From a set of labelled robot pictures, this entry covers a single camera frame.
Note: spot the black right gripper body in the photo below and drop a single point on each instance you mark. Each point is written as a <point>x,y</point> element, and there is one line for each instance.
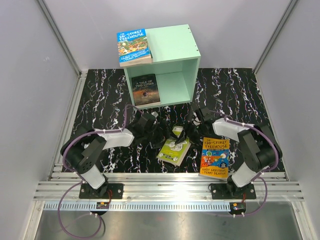
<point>195,132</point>

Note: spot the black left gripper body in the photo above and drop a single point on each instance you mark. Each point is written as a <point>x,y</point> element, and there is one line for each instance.
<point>157,136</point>

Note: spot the lime green book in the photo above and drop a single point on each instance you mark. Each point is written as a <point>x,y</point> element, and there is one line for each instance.
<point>172,152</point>

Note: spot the dark Tale of Two Cities book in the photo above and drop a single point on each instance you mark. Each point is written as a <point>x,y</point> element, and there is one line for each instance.
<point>145,90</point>

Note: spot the blue 26-Storey Treehouse book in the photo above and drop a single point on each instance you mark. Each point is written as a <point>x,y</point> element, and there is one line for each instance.
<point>133,48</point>

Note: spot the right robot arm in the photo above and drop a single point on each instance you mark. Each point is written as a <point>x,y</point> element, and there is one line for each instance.
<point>213,131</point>

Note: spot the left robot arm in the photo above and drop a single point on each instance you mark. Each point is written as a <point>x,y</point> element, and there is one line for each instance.
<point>82,152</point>

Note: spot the orange 130-Storey Treehouse book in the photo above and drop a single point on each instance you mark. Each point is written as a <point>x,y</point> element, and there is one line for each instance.
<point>214,161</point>

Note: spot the black marble pattern mat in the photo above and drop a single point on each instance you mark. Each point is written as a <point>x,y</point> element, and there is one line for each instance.
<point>232,91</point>

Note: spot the mint green open box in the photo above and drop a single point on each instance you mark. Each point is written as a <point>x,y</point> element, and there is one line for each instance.
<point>176,60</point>

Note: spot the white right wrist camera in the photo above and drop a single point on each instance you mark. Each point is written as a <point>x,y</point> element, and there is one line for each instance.
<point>195,121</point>

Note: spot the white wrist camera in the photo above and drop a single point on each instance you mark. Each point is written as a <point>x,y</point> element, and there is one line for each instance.
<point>155,114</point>
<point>195,121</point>

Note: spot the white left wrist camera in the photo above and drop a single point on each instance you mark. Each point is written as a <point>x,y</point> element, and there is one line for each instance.
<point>155,114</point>

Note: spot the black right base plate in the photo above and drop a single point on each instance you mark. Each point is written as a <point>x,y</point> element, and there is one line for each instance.
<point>229,191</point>

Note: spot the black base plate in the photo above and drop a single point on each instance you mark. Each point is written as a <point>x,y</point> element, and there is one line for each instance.
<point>229,191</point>
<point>106,191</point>

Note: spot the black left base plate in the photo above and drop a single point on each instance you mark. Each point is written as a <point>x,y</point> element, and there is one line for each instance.
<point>106,191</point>

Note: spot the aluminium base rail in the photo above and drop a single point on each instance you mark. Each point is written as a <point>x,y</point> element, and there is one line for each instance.
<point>174,192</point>

